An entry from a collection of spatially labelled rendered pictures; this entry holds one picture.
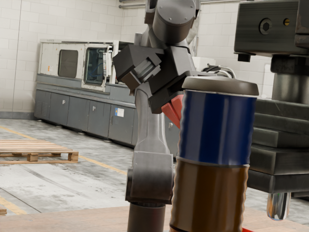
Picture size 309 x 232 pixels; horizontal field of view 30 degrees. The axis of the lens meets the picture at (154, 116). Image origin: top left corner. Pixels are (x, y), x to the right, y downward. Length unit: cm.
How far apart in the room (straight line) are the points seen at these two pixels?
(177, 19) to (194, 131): 56
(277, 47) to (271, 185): 13
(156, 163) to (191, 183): 68
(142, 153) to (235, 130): 70
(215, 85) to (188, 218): 7
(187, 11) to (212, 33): 977
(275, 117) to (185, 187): 27
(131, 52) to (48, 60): 1090
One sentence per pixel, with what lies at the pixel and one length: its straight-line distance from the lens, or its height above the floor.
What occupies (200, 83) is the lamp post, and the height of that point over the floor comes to 119.
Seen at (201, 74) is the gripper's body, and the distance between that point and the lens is 86.
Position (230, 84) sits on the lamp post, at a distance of 28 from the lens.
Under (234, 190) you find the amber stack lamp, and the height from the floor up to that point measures 114.
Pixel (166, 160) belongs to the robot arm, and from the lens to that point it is 97.
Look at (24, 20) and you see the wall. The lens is 1213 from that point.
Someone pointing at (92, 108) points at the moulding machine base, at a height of 51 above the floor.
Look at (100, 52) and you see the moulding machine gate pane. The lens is 984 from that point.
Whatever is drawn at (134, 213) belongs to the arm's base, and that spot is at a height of 96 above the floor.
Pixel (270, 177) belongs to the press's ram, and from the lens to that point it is 50.
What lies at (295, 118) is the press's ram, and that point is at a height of 117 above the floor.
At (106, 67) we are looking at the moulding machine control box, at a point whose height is 122.
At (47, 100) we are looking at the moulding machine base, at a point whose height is 47.
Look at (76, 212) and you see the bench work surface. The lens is 120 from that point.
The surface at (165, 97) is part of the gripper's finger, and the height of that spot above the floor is 116.
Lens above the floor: 120
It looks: 4 degrees down
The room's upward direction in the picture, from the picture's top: 6 degrees clockwise
